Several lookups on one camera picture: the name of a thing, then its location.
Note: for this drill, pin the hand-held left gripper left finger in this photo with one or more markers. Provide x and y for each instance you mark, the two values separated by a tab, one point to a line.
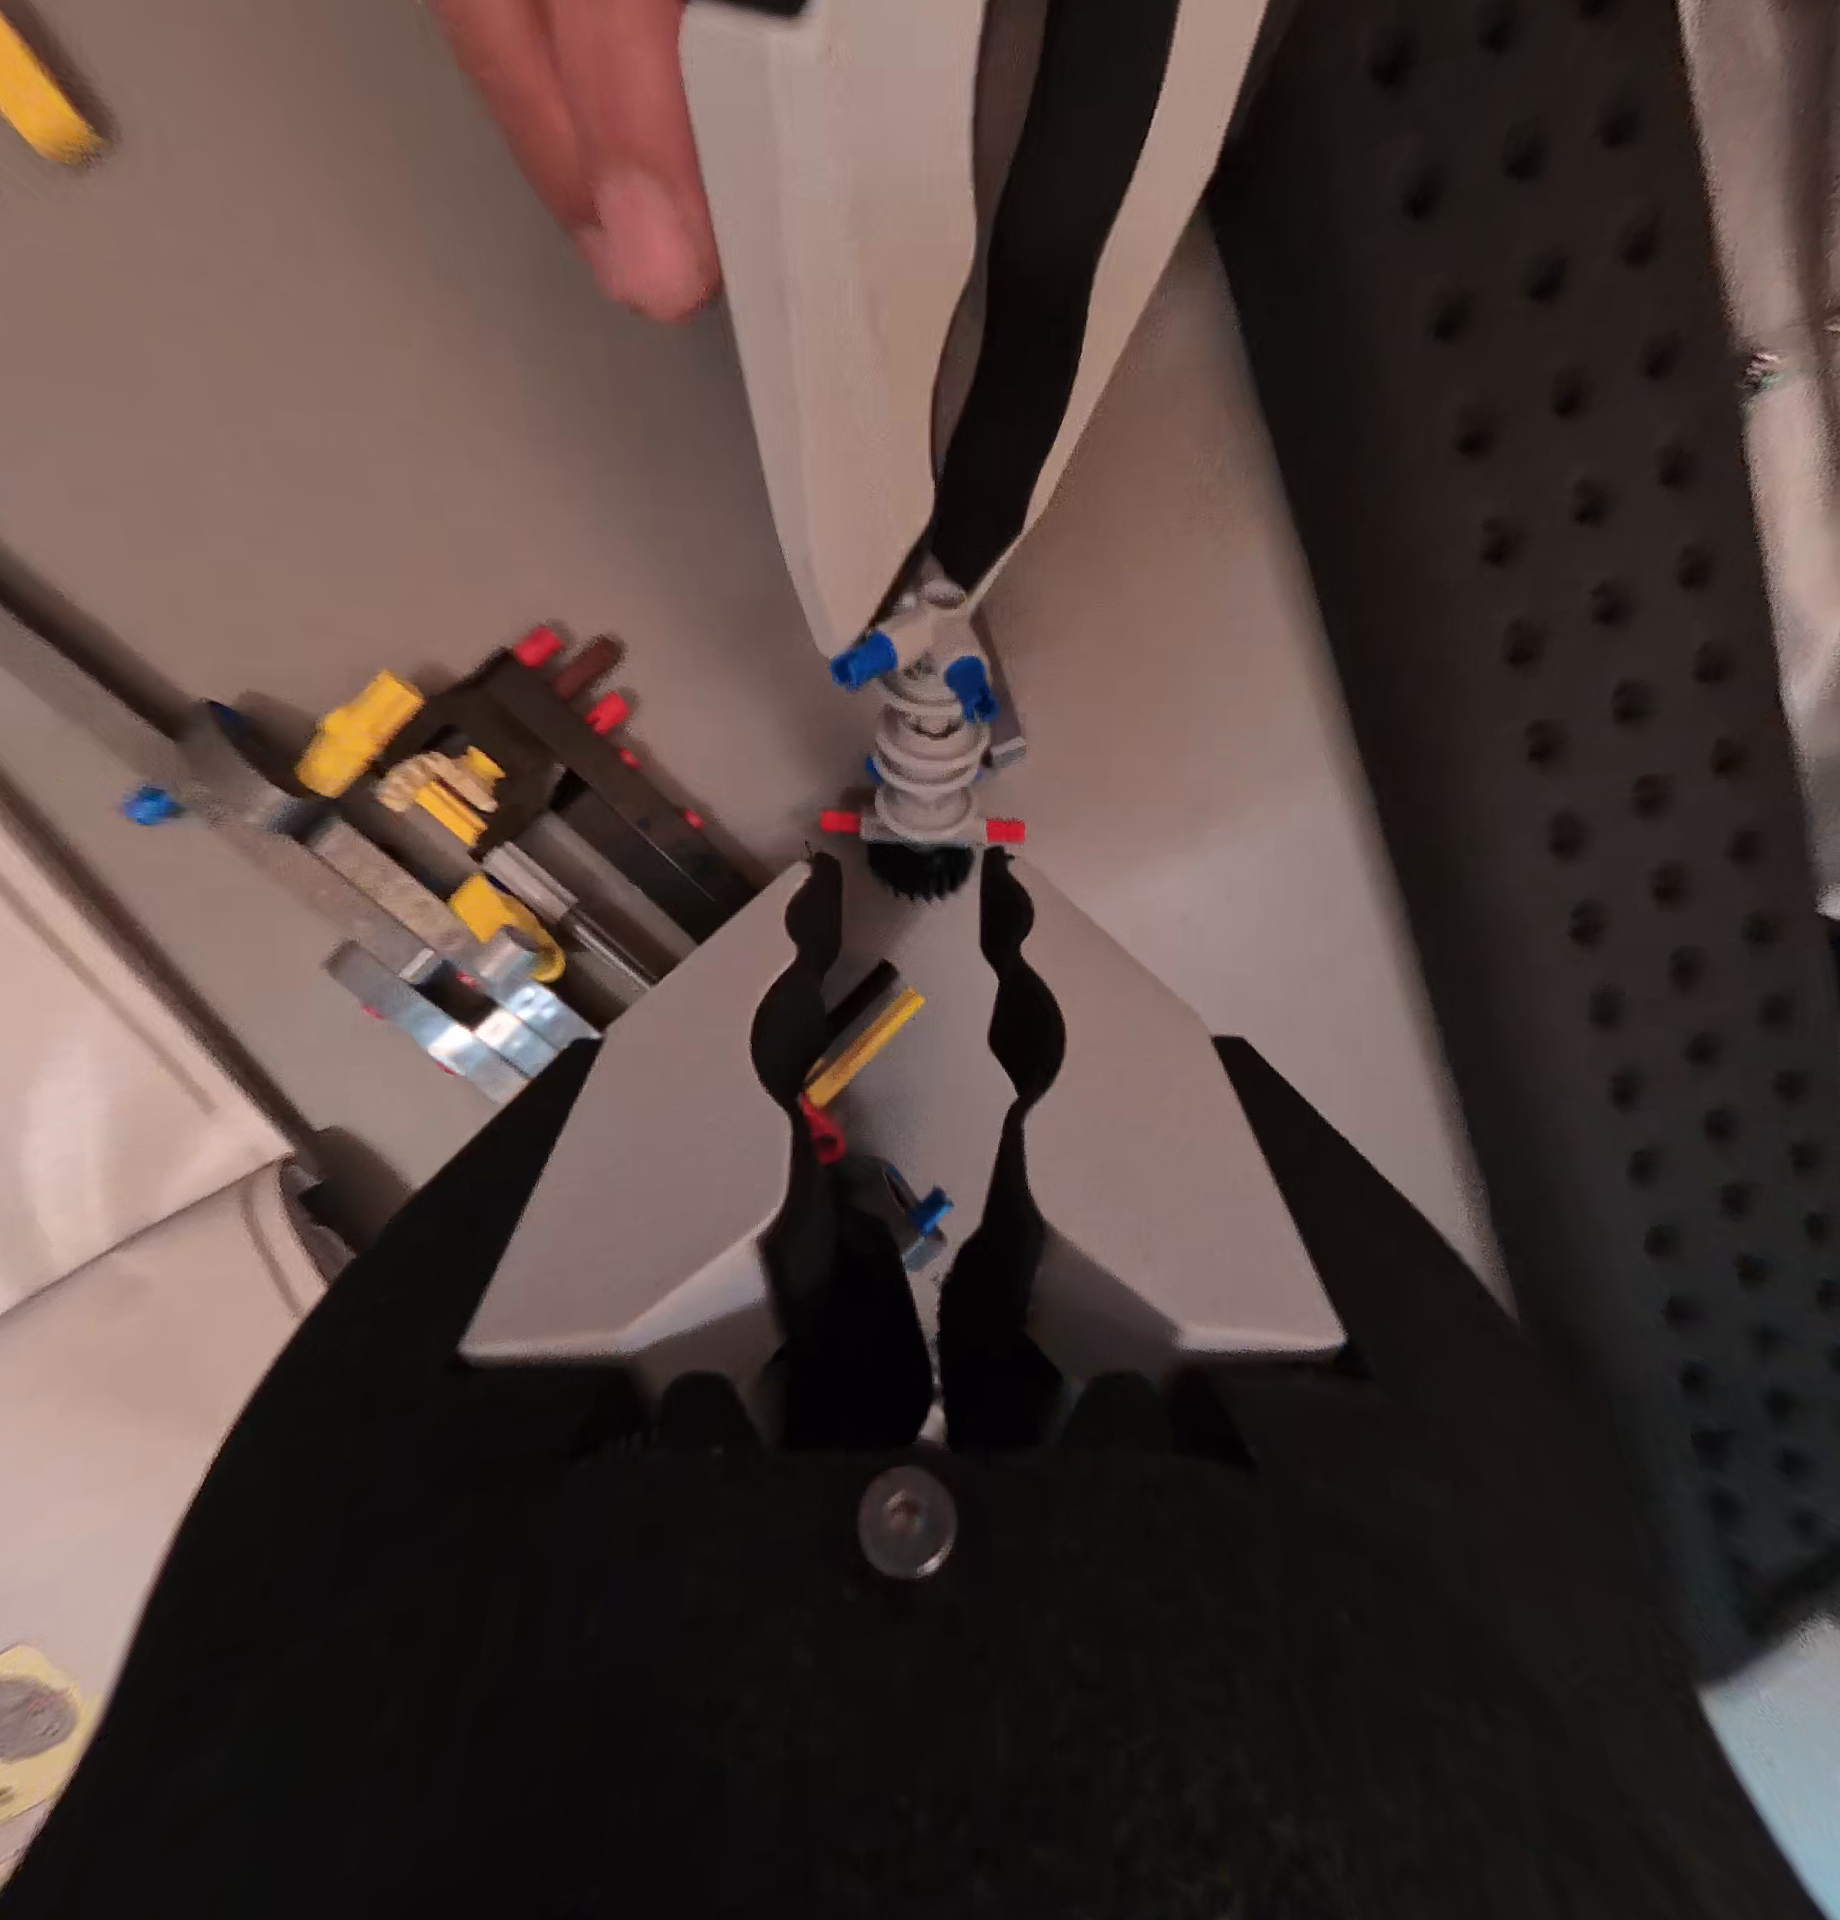
650	1201

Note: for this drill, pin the grey lego shock absorber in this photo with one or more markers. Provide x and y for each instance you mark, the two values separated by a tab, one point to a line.
914	795

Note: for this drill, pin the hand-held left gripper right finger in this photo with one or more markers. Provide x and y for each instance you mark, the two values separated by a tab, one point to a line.
1174	1201

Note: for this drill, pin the small yellow lego connector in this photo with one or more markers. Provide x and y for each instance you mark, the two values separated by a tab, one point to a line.
35	91

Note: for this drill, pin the person's right hand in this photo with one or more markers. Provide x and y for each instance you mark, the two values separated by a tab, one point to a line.
604	136

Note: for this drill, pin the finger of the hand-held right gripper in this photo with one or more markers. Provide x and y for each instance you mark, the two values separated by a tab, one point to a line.
845	300
1159	150

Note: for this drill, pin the black dimpled pad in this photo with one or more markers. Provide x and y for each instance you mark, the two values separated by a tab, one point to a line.
1535	750

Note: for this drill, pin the lego chassis assembly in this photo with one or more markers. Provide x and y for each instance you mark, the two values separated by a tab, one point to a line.
410	886

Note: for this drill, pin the grey lego connector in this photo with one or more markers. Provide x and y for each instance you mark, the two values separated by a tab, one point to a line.
928	631

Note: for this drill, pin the lego instruction booklet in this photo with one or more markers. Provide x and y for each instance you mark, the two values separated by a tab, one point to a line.
79	1125

